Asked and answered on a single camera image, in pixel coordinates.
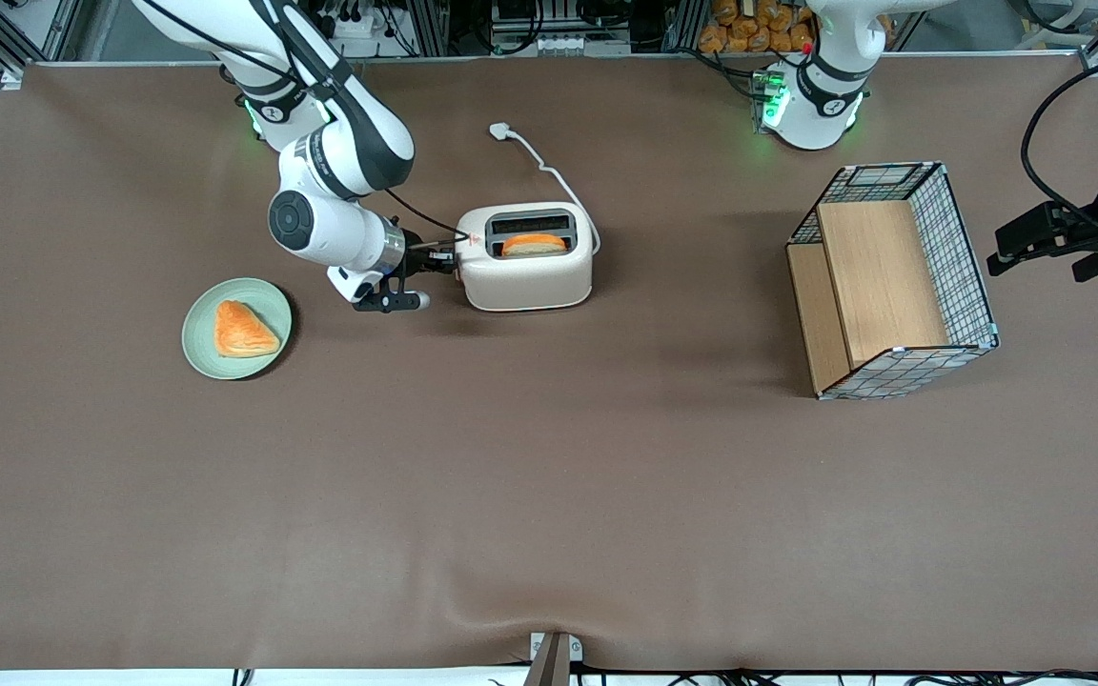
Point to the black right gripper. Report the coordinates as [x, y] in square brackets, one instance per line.
[421, 259]

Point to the white two-slot toaster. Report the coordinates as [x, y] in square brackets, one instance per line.
[525, 281]

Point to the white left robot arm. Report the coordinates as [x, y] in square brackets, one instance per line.
[821, 105]

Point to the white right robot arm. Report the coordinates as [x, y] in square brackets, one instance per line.
[358, 133]

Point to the bread slice with orange crust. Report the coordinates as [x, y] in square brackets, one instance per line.
[535, 247]

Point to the triangular orange pastry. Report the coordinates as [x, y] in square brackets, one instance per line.
[244, 332]

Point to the long white socket strip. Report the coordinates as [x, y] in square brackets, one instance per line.
[559, 46]

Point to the large table cover mat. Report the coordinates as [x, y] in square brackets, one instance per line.
[549, 476]

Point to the white power strip with plugs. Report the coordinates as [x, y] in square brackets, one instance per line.
[358, 24]

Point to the pale green round plate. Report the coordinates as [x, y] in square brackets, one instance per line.
[201, 348]

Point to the green-lit connector board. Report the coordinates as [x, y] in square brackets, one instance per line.
[766, 100]

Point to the bag of orange bread rolls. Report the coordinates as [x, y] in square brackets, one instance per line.
[749, 27]

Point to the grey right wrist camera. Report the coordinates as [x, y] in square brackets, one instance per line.
[423, 301]

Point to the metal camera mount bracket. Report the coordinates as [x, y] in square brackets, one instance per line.
[554, 657]

